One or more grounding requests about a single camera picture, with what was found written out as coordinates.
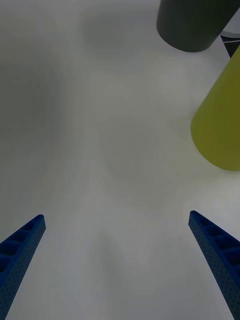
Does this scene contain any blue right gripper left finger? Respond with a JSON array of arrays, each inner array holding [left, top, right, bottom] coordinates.
[[0, 214, 47, 320]]

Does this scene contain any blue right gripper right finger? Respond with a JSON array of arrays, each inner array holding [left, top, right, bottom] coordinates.
[[188, 210, 240, 320]]

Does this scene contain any yellow-green plastic bin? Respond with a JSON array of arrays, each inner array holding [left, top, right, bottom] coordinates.
[[190, 46, 240, 172]]

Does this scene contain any grey plastic bin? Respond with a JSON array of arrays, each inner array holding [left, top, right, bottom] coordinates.
[[156, 0, 240, 53]]

